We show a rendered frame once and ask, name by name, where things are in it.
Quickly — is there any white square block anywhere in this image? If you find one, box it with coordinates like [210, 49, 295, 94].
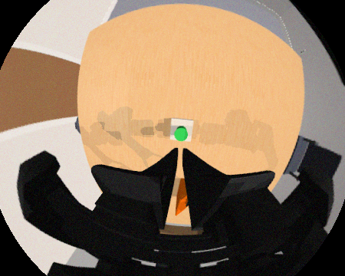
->
[169, 117, 193, 141]

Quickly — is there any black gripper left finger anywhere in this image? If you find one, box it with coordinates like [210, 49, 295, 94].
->
[90, 147, 179, 229]

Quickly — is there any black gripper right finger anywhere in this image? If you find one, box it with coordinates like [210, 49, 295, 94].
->
[182, 148, 276, 231]

